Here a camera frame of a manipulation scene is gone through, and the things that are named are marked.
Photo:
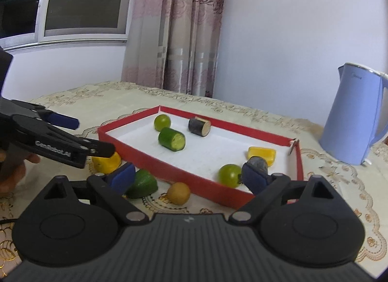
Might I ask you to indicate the green cucumber piece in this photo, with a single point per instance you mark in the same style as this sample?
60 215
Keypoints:
169 138

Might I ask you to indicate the yellow lemon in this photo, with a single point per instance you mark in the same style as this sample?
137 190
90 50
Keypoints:
106 163

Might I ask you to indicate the pink floral curtain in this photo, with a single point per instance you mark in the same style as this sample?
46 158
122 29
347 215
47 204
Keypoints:
175 27

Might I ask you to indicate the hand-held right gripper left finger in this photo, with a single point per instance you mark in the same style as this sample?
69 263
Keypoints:
122 179

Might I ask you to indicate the person's left hand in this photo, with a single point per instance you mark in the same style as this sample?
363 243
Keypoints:
13 179

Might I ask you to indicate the dark grey round object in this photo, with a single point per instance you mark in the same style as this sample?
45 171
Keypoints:
260 163

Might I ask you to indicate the white framed window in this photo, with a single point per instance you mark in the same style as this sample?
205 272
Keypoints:
81 0

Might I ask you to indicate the green avocado half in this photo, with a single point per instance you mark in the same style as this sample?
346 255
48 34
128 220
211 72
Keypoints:
144 185

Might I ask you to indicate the green lime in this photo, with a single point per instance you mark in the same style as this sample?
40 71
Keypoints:
162 122
229 175

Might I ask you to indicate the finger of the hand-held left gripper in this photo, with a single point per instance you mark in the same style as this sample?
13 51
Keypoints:
65 121
54 145

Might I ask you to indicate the brown kiwi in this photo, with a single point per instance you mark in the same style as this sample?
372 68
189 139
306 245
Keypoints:
178 193

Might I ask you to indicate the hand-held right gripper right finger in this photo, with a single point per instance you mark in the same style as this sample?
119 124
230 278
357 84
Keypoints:
254 180

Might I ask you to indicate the red shallow box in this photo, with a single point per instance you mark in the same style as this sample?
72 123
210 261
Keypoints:
209 151

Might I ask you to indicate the light blue electric kettle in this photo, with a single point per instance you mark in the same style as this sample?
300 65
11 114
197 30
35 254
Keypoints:
354 118

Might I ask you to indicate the dark purple eggplant piece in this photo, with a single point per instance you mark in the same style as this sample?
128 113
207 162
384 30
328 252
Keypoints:
198 126

